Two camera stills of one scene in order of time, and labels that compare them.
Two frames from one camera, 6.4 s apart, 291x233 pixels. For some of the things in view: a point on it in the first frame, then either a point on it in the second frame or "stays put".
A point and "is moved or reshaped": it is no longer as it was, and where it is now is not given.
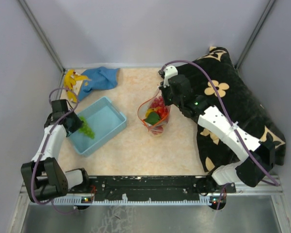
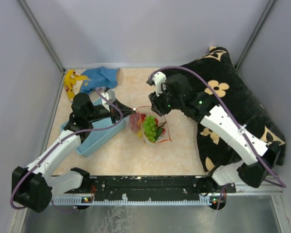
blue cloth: x=101 y=78 stays put
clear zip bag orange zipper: x=154 y=114 is moved or reshaped
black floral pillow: x=214 y=81 stays put
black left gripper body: x=76 y=122 to x=100 y=112
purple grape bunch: x=158 y=102 is moved or reshaped
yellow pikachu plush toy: x=70 y=81 stays put
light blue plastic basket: x=105 y=120 stays put
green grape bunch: x=86 y=129 is moved or reshaped
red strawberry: x=161 y=113 is moved or reshaped
